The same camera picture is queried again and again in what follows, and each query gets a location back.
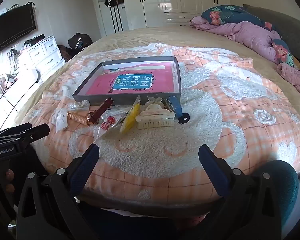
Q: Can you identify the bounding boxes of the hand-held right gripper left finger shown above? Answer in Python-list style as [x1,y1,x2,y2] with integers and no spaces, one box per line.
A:
[16,144,100,240]

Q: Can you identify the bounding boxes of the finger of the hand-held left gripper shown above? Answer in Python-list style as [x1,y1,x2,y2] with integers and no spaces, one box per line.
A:
[5,124,50,150]
[0,122,33,138]

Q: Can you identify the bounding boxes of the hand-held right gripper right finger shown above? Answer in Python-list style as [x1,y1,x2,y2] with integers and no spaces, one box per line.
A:
[198,144,285,240]

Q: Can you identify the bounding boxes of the white card jewelry bag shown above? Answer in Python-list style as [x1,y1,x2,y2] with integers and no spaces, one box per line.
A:
[51,109,68,132]

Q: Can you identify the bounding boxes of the small clear jewelry bag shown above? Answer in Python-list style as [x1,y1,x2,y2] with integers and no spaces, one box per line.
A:
[67,100,90,111]

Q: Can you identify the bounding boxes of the brown leather strap bracelet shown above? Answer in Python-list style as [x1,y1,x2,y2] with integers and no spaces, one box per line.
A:
[86,97,113,125]

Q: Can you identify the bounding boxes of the yellow accessory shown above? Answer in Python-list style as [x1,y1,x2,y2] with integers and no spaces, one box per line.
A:
[119,95,142,133]

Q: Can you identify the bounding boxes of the blue hair accessory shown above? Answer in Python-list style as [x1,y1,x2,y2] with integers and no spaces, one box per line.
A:
[165,96,183,118]

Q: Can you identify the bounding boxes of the cream hair claw clip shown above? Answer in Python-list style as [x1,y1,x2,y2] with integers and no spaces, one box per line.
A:
[136,109,176,130]

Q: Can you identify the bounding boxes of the shallow grey box red bottom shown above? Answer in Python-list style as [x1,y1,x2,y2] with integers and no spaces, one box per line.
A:
[72,56,182,104]

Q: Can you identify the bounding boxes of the clear bow clip with pearls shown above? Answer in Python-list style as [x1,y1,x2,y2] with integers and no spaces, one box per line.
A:
[144,97,163,110]

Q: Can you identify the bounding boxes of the person's left hand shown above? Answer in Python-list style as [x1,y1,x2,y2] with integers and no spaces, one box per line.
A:
[5,169,15,193]

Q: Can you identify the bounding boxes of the white desk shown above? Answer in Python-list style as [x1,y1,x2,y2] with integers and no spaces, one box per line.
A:
[0,69,42,123]

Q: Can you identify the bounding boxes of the red earrings in plastic bag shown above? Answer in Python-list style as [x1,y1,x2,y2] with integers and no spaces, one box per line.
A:
[94,112,130,145]

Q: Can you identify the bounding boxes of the teal cloth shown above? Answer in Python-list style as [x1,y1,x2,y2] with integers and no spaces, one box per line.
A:
[250,160,299,228]

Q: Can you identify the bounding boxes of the white drawer dresser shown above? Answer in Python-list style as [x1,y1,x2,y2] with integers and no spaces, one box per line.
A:
[25,36,65,77]

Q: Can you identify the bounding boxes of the dark brown bag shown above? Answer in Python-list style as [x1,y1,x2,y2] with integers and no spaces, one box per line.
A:
[57,44,73,60]

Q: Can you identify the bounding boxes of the black flat television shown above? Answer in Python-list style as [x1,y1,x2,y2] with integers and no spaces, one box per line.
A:
[0,4,37,54]

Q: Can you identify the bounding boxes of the black bag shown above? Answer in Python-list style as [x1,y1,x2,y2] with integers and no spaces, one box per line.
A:
[67,32,93,49]

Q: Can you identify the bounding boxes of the pink fluffy blanket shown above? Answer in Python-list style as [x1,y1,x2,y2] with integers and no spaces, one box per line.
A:
[276,63,300,105]

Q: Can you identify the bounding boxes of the white door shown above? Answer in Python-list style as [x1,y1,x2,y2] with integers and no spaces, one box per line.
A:
[90,0,129,37]

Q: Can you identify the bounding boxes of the small floral pillow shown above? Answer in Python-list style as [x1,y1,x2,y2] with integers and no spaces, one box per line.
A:
[271,39,300,69]

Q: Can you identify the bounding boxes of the pink quilt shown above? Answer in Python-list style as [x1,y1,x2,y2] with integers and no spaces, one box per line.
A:
[190,16,282,64]

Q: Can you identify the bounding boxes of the orange spiral hair tie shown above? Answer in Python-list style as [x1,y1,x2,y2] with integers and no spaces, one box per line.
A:
[67,112,90,125]

